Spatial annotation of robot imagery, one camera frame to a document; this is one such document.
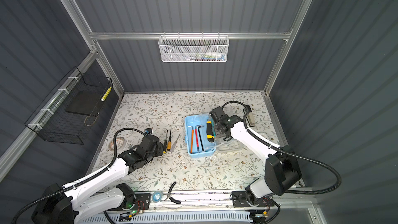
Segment black corrugated cable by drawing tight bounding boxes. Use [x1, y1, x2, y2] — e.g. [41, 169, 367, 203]
[10, 127, 148, 224]
[221, 101, 342, 195]

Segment yellow black utility knife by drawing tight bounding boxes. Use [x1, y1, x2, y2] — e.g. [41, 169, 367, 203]
[206, 120, 215, 143]

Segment orange long screwdriver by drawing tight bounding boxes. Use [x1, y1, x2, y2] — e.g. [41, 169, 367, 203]
[190, 126, 194, 154]

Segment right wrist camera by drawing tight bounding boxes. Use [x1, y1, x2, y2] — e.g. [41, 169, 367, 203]
[209, 107, 226, 123]

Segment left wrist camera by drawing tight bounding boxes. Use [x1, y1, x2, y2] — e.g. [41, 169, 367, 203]
[144, 128, 153, 135]

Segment black foam pad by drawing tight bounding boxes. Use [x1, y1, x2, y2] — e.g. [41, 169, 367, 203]
[65, 91, 105, 117]

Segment right black corrugated cable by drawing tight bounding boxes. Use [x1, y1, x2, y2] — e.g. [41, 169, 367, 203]
[221, 101, 342, 195]

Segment black silver stapler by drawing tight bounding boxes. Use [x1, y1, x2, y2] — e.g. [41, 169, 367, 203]
[243, 104, 256, 127]

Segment clear handle screwdriver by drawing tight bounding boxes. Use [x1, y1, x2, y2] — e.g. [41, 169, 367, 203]
[170, 134, 180, 152]

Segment clear tape roll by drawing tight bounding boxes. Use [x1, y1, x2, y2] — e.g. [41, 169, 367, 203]
[108, 138, 126, 151]

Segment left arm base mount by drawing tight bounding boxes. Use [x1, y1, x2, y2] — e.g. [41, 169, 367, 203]
[108, 193, 151, 211]

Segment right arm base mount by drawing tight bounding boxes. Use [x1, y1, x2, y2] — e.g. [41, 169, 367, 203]
[230, 190, 275, 208]

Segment black hex key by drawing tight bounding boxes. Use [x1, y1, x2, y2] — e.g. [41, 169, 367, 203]
[197, 125, 204, 151]

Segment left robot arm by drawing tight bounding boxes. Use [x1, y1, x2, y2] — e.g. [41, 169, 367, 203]
[32, 134, 163, 224]

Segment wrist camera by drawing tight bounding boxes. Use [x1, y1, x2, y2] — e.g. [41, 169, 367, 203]
[144, 128, 153, 135]
[209, 107, 226, 123]

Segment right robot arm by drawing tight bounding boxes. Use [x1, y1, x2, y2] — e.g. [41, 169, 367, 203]
[210, 107, 302, 205]

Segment white ventilated front panel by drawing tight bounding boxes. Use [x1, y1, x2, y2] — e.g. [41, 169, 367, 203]
[77, 211, 252, 224]

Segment left black corrugated cable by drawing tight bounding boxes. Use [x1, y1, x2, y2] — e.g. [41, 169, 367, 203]
[10, 127, 148, 224]

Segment blue plastic tool box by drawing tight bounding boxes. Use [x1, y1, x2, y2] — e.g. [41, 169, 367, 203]
[184, 114, 216, 159]

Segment black yellow small screwdriver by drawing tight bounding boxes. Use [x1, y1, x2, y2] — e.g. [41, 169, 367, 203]
[163, 130, 169, 154]

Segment white wire wall basket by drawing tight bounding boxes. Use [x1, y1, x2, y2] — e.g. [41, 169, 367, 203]
[158, 37, 230, 63]

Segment black wire wall basket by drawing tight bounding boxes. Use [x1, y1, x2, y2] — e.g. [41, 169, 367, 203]
[25, 69, 113, 145]

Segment blue tape roll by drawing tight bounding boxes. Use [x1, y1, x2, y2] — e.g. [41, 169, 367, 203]
[151, 191, 163, 203]

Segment yellow handle screwdriver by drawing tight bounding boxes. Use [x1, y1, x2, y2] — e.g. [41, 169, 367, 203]
[166, 129, 172, 151]

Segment black handled pliers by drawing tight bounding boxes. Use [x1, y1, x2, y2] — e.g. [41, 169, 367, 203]
[164, 181, 181, 205]

